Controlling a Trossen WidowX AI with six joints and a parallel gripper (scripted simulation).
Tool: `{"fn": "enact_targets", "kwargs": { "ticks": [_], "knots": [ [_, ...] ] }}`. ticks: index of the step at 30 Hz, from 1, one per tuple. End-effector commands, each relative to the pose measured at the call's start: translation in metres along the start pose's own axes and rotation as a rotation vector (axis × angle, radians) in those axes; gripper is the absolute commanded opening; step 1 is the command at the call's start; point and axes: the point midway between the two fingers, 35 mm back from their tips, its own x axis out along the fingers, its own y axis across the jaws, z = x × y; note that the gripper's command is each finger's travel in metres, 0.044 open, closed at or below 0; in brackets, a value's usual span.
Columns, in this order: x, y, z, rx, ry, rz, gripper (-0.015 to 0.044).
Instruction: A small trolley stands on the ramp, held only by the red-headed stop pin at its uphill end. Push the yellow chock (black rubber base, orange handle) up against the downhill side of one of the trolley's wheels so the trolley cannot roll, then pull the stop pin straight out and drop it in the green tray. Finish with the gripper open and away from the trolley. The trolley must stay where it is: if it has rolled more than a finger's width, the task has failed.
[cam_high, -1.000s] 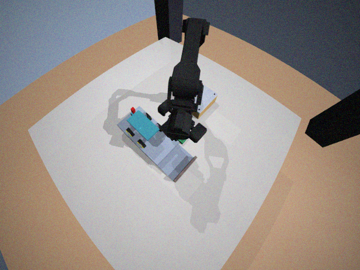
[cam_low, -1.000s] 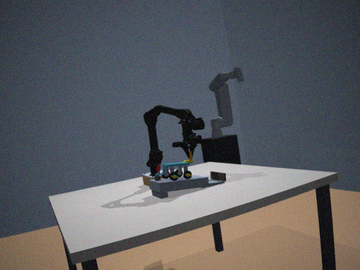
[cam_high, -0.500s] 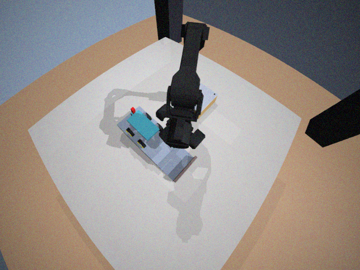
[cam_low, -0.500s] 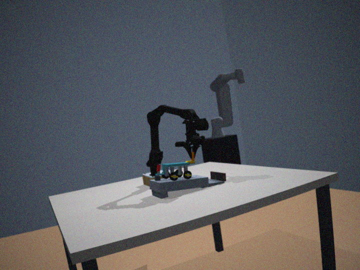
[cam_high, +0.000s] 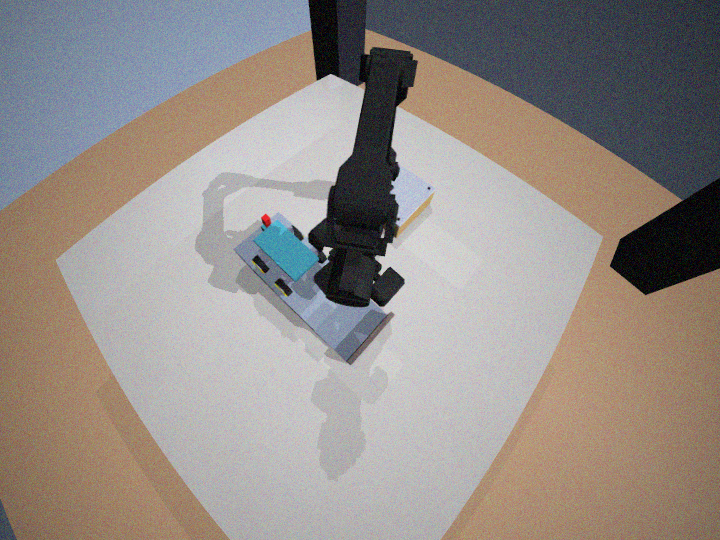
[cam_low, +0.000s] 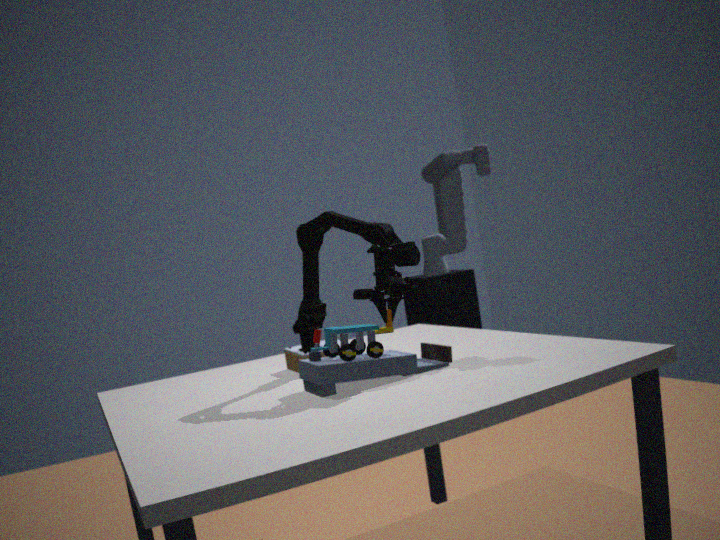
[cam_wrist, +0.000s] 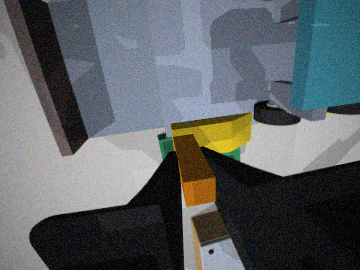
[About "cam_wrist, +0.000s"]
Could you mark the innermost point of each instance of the green tray floor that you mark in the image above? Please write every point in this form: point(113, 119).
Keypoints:
point(168, 147)

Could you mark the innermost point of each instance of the green tray rim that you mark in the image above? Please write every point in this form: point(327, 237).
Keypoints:
point(163, 138)

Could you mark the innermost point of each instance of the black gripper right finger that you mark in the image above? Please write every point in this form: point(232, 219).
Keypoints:
point(259, 208)

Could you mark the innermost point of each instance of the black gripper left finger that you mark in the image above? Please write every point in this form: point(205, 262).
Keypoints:
point(151, 223)

